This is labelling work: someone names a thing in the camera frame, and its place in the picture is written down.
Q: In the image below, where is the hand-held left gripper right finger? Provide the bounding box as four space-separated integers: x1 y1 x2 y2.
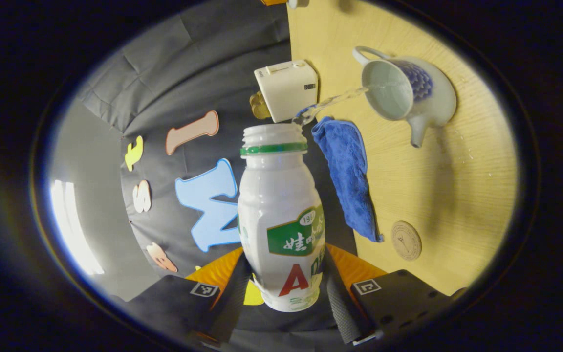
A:
325 244 458 345

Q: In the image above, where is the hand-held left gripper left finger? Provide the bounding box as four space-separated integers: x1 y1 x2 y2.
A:
128 247 253 343

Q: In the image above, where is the round wooden coaster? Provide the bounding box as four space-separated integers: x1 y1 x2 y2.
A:
391 220 422 261

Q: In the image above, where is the white plastic water bottle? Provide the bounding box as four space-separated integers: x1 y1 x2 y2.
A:
238 123 326 312

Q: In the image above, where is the white blue-patterned teacup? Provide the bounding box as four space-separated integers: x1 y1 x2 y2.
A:
352 45 457 148

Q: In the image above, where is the white toaster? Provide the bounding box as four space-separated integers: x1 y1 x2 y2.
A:
254 60 319 123

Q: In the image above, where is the brown toast slice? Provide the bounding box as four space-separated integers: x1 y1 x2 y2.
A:
249 91 272 120

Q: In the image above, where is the black backdrop cloth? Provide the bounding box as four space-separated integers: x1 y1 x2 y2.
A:
74 2 360 343

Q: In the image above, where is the blue towel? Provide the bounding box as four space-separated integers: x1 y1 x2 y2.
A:
294 105 385 243

